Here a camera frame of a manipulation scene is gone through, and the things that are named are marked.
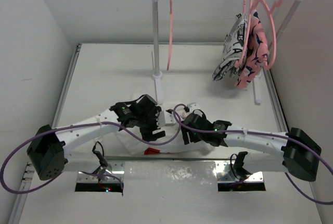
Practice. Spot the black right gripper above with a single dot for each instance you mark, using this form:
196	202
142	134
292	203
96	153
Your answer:
186	136

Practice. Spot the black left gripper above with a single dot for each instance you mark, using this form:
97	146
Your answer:
148	134

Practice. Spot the white t shirt red print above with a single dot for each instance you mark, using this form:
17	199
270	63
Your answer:
160	146

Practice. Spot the pink plastic hanger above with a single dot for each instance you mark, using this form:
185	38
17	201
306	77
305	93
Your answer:
170	35

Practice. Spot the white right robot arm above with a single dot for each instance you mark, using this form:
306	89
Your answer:
293	151

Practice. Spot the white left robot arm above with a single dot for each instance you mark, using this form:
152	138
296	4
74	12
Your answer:
53	150

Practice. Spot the black white newsprint shirt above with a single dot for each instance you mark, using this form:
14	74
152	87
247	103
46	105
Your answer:
233	45

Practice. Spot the pink navy patterned shirt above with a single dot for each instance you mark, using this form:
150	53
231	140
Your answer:
248	74

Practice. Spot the pink hanger with newsprint shirt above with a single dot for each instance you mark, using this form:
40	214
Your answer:
238	63

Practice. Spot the empty pink hanger right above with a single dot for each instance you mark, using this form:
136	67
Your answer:
273	46

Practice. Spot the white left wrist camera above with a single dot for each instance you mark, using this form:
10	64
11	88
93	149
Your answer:
166	119

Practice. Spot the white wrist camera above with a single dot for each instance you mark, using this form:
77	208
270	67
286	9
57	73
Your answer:
166	119
190	108

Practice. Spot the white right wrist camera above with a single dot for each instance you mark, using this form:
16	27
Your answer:
190	108

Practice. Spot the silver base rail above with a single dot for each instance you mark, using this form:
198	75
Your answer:
222	168

